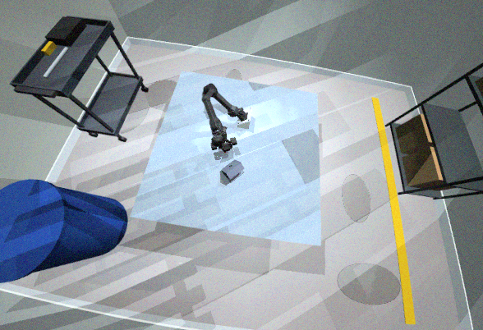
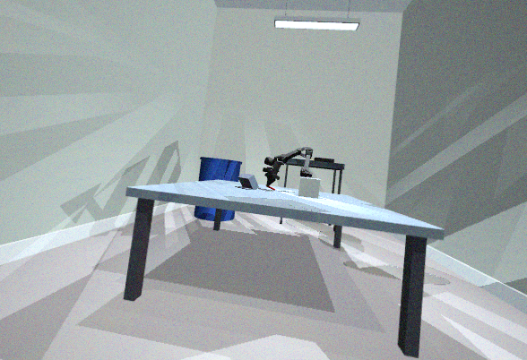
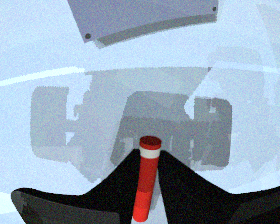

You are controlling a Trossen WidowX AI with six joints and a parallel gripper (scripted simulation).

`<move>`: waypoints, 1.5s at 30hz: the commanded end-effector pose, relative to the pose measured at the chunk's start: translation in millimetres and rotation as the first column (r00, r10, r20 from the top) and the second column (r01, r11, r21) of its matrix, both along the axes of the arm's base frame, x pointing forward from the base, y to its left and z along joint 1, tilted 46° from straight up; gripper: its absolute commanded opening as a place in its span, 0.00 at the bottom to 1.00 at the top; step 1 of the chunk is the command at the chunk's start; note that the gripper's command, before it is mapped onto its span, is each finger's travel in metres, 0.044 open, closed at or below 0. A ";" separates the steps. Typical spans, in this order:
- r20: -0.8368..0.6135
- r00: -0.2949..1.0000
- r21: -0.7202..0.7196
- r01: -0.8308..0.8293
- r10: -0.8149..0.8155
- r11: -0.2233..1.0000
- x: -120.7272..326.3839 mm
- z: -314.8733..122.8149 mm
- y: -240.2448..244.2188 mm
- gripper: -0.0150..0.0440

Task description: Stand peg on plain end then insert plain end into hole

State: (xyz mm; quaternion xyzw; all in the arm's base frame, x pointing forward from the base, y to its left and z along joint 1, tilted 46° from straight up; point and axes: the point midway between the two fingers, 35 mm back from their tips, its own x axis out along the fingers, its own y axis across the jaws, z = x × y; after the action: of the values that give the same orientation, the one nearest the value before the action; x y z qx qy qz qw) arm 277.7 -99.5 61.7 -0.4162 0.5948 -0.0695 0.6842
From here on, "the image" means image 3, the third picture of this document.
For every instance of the red peg with white band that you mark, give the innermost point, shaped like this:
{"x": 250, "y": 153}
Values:
{"x": 150, "y": 148}

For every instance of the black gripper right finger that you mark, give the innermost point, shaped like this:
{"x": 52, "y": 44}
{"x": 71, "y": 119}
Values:
{"x": 190, "y": 199}

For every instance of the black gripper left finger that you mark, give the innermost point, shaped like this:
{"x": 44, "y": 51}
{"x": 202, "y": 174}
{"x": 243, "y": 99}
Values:
{"x": 110, "y": 202}

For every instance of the grey sloped panel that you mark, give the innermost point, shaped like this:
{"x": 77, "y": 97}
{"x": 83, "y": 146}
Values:
{"x": 96, "y": 18}

